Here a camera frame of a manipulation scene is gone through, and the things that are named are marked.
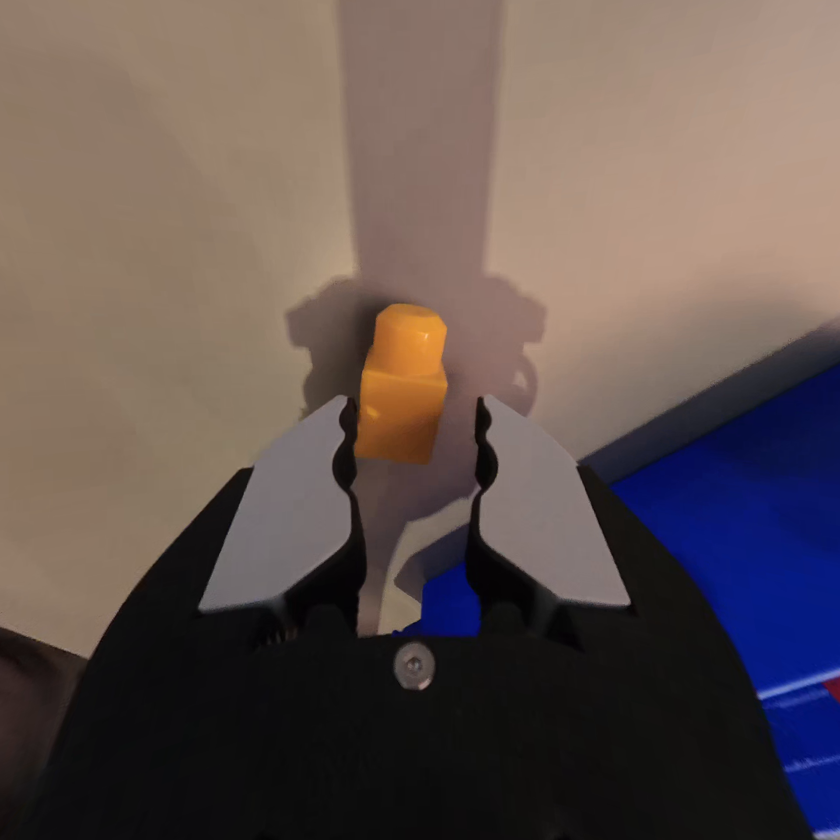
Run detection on blue plastic bin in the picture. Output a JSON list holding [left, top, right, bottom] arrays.
[[392, 364, 840, 840]]

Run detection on yellow one-stud block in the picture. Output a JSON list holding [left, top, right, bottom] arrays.
[[354, 303, 449, 466]]

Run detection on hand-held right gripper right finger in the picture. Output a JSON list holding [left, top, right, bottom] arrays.
[[465, 395, 633, 634]]

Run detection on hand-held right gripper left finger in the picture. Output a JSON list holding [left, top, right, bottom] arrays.
[[197, 395, 367, 634]]

